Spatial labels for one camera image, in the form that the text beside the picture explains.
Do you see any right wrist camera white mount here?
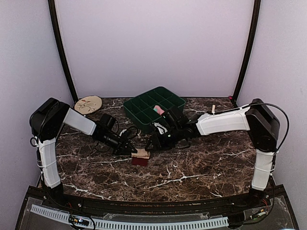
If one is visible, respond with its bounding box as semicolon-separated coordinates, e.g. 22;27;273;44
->
154;122;168;135

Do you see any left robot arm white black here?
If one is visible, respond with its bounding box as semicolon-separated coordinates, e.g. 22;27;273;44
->
29;98;138;190

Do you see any beige striped sock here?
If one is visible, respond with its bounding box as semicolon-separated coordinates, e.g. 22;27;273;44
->
131;149;150;166

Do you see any black front rail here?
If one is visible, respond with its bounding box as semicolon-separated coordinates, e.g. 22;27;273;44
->
63;194;248;216

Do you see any round beige floral coaster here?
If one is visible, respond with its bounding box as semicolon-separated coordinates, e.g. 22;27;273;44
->
74;96;102;115

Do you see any small circuit board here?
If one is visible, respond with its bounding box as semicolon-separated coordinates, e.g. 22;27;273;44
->
69;216;89;226

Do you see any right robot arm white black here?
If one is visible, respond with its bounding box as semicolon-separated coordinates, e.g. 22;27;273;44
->
145;99;281;208

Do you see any green compartment tray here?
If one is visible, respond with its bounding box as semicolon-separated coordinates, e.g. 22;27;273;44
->
123;86;186;134

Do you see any right black frame post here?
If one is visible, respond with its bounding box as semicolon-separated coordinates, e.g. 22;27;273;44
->
229;0;261;105

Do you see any white slotted cable duct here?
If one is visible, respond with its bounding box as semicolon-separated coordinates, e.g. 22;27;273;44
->
30;205;229;230

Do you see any pink patterned sock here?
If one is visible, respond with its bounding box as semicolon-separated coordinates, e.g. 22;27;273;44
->
153;105;165;115

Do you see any black frame post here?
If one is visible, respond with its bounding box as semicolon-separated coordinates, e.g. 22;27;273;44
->
229;0;261;105
47;0;79;103

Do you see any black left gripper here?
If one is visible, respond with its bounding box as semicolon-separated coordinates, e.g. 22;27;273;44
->
98;132;136;155

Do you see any left black frame post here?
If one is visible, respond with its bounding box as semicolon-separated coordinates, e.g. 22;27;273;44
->
47;0;79;103

